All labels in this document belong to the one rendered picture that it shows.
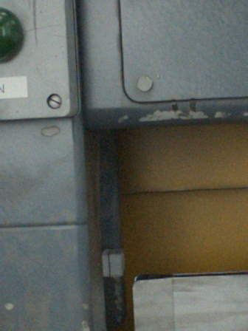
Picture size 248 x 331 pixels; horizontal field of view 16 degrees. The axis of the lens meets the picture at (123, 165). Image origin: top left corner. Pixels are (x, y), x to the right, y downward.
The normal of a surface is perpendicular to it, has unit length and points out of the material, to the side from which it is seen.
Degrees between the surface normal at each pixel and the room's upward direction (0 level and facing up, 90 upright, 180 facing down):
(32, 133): 90
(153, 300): 90
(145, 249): 90
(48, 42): 90
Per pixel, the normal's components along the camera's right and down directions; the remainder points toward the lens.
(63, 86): -0.07, 0.06
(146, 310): 0.18, 0.04
